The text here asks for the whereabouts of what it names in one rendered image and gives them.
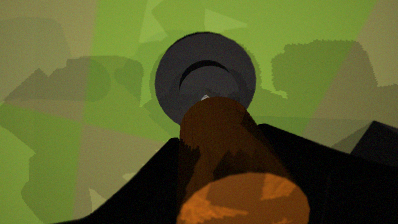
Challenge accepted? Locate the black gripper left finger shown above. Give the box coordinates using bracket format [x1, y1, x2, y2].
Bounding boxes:
[55, 137, 179, 224]

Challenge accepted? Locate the orange knob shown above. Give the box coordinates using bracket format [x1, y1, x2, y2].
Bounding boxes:
[176, 96, 310, 224]

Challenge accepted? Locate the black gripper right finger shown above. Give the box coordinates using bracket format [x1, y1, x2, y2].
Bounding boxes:
[258, 123, 398, 224]

